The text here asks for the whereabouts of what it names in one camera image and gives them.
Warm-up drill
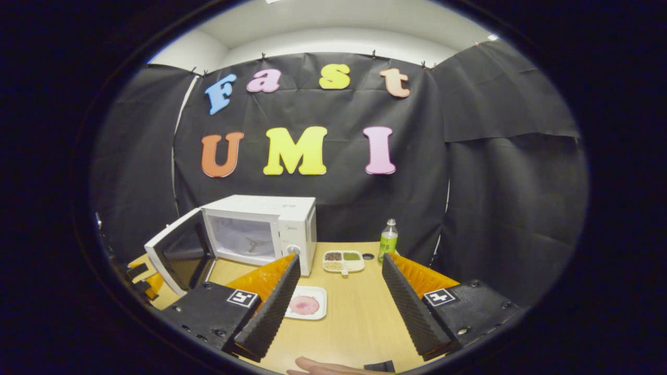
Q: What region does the white divided dish with beans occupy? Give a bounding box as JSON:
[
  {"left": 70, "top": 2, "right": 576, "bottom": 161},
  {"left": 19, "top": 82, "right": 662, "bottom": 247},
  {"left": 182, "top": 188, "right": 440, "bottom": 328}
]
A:
[{"left": 322, "top": 250, "right": 365, "bottom": 275}]

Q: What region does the white square plate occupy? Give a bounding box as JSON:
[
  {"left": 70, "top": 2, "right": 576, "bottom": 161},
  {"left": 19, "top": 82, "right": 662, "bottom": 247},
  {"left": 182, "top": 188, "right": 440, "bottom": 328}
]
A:
[{"left": 285, "top": 285, "right": 328, "bottom": 320}]

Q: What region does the green label drink bottle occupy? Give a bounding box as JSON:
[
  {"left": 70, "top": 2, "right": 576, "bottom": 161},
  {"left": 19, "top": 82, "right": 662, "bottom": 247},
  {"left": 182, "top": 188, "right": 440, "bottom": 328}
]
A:
[{"left": 378, "top": 219, "right": 399, "bottom": 264}]

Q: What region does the white microwave oven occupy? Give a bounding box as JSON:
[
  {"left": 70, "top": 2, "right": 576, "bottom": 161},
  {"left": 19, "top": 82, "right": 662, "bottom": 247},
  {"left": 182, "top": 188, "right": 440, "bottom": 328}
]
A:
[{"left": 144, "top": 195, "right": 317, "bottom": 297}]

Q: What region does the pink meat slice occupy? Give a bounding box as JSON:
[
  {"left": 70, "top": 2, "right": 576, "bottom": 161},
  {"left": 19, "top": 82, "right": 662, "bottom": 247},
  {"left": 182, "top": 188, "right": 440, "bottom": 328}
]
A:
[{"left": 290, "top": 296, "right": 320, "bottom": 316}]

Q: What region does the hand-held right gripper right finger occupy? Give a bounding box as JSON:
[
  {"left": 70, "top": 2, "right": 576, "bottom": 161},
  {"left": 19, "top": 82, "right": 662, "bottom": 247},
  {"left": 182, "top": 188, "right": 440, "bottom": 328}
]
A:
[{"left": 382, "top": 252, "right": 522, "bottom": 361}]

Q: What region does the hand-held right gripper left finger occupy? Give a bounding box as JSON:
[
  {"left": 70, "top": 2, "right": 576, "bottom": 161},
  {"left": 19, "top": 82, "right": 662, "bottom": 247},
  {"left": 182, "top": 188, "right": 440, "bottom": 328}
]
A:
[{"left": 151, "top": 254, "right": 302, "bottom": 364}]

